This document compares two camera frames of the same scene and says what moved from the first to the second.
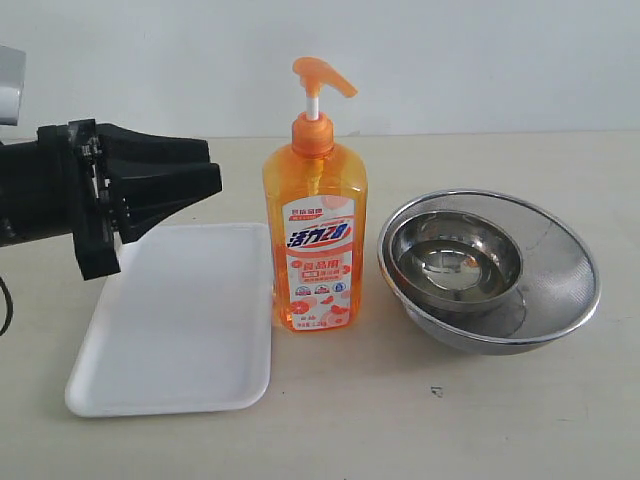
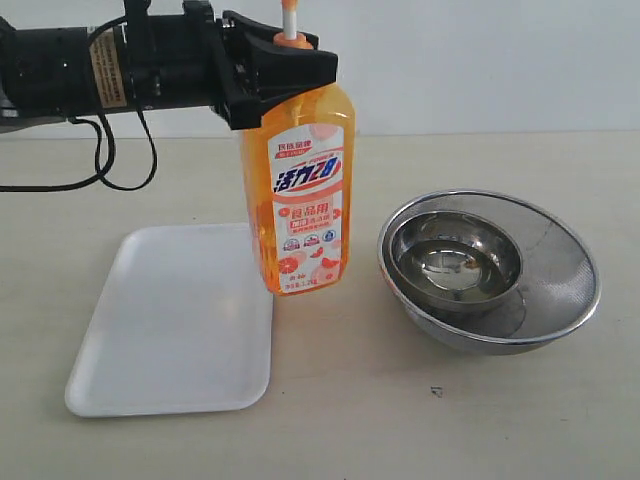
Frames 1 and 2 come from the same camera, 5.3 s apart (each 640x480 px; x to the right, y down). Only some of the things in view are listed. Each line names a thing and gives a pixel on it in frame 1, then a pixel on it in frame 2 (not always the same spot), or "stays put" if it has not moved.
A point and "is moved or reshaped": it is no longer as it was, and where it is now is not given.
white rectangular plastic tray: [183, 325] stays put
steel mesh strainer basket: [558, 290] stays put
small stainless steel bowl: [454, 261] stays put
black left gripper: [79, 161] -> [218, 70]
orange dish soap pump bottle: [316, 221] is moved or reshaped
